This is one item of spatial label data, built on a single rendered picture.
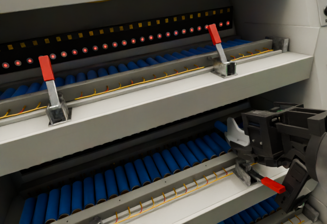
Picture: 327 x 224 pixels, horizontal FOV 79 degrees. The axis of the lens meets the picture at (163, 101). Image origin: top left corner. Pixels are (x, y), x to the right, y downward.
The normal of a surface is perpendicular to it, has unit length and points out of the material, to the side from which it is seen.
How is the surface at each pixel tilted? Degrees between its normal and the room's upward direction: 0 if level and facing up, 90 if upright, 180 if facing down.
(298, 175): 92
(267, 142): 90
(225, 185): 21
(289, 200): 92
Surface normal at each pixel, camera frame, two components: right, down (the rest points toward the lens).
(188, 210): -0.12, -0.88
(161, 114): 0.36, 0.38
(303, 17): -0.93, 0.26
